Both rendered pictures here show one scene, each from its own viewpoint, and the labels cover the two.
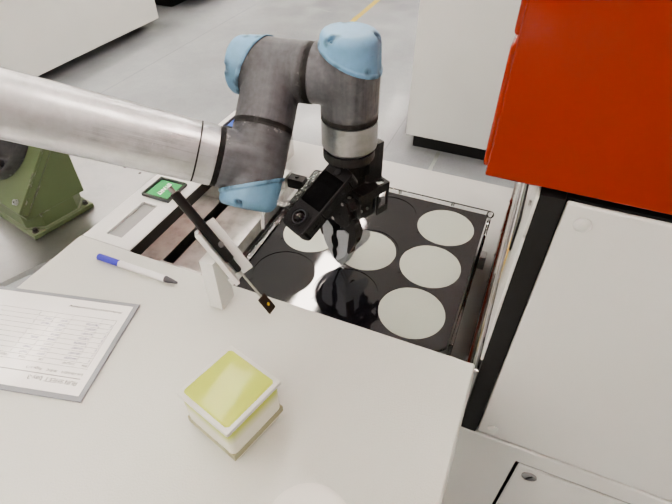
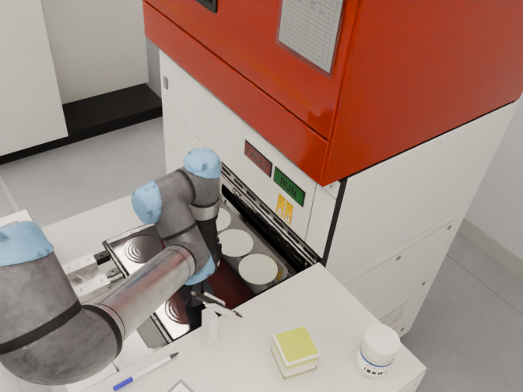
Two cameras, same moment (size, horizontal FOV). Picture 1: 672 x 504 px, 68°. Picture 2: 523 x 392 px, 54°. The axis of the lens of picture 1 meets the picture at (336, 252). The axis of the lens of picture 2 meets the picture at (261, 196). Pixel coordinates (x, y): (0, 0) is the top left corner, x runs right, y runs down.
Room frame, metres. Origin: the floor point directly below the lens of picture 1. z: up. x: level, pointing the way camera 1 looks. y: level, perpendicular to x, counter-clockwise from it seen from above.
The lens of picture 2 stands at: (0.11, 0.66, 1.91)
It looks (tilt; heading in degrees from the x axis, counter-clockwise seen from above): 42 degrees down; 297
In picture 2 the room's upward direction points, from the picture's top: 6 degrees clockwise
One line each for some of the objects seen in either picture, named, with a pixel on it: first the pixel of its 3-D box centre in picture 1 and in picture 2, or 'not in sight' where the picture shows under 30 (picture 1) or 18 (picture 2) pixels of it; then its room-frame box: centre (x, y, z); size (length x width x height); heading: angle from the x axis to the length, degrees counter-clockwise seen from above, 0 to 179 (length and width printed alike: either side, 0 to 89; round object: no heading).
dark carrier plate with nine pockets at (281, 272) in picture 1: (368, 249); (200, 259); (0.63, -0.06, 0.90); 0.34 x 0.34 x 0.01; 67
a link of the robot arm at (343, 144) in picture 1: (347, 132); (201, 204); (0.60, -0.02, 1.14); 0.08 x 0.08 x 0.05
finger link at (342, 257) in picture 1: (355, 242); not in sight; (0.58, -0.03, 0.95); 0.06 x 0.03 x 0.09; 131
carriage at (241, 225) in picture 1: (233, 231); (107, 318); (0.71, 0.19, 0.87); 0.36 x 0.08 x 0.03; 157
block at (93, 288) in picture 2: not in sight; (92, 288); (0.78, 0.16, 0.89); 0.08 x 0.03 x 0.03; 67
